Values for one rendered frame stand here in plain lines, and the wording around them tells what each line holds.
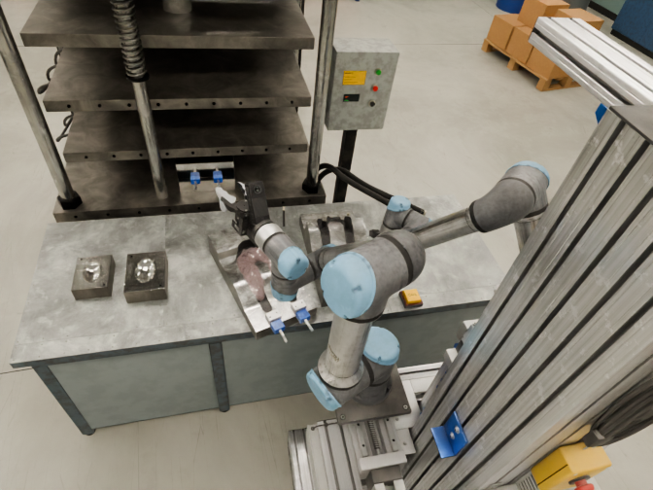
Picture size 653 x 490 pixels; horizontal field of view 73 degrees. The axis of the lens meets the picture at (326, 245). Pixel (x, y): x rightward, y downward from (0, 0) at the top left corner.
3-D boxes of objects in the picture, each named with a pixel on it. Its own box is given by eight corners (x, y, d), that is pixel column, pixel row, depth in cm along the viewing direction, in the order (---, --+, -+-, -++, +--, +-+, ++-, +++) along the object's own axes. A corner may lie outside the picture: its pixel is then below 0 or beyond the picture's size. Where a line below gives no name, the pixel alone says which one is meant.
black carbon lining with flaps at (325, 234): (366, 279, 185) (370, 264, 179) (328, 284, 182) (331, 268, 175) (345, 223, 208) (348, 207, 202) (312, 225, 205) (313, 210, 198)
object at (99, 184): (325, 203, 238) (326, 194, 234) (56, 223, 209) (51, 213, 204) (297, 120, 294) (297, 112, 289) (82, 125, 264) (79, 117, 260)
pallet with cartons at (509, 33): (589, 85, 559) (624, 23, 506) (540, 91, 531) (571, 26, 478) (526, 45, 632) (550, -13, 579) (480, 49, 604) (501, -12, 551)
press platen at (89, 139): (306, 152, 224) (307, 143, 220) (65, 162, 199) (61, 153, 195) (284, 82, 272) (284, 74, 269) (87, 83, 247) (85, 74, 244)
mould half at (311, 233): (381, 299, 188) (387, 279, 178) (321, 307, 182) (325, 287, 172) (350, 219, 221) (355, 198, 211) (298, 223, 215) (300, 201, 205)
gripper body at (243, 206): (229, 224, 126) (251, 251, 120) (231, 199, 120) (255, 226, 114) (253, 217, 130) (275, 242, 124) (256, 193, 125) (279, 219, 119)
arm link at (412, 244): (438, 211, 90) (323, 237, 132) (399, 230, 85) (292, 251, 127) (458, 263, 91) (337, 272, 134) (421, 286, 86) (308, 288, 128)
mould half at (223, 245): (316, 315, 179) (318, 298, 171) (256, 340, 168) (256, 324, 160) (263, 234, 207) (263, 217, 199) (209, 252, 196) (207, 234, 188)
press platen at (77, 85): (310, 107, 206) (311, 96, 202) (46, 112, 181) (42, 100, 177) (285, 40, 254) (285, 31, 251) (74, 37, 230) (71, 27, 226)
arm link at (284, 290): (313, 291, 126) (316, 265, 119) (280, 308, 121) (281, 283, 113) (297, 273, 130) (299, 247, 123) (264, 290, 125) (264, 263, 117)
